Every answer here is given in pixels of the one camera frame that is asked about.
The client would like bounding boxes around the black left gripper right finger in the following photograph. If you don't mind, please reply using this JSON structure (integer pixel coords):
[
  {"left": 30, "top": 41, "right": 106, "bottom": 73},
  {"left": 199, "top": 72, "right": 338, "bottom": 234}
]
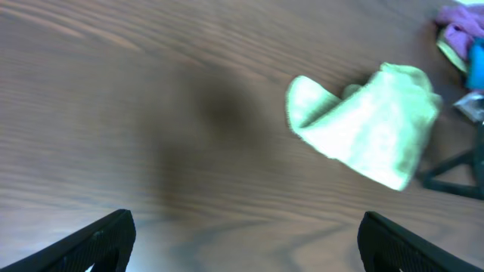
[{"left": 357, "top": 212, "right": 483, "bottom": 272}]

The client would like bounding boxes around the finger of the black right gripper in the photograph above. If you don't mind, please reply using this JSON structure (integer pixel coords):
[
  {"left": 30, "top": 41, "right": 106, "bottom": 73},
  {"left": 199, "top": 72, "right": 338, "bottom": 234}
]
[{"left": 417, "top": 150, "right": 483, "bottom": 200}]

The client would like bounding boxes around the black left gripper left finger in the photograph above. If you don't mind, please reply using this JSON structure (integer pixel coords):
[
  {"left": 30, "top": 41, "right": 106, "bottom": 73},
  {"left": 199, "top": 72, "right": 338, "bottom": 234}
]
[{"left": 1, "top": 209, "right": 136, "bottom": 272}]

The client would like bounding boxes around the light green microfiber cloth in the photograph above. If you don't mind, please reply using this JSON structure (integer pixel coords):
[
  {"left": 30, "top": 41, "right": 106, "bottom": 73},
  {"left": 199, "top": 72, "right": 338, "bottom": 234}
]
[{"left": 286, "top": 63, "right": 442, "bottom": 191}]

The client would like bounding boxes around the blue microfiber cloth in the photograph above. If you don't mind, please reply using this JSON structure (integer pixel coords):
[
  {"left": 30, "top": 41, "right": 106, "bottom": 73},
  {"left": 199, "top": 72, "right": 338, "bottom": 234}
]
[{"left": 466, "top": 39, "right": 483, "bottom": 89}]

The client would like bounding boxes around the purple microfiber cloth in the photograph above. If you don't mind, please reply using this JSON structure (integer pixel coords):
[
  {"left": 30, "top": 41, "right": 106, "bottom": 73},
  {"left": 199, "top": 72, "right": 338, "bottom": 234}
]
[{"left": 435, "top": 4, "right": 483, "bottom": 60}]

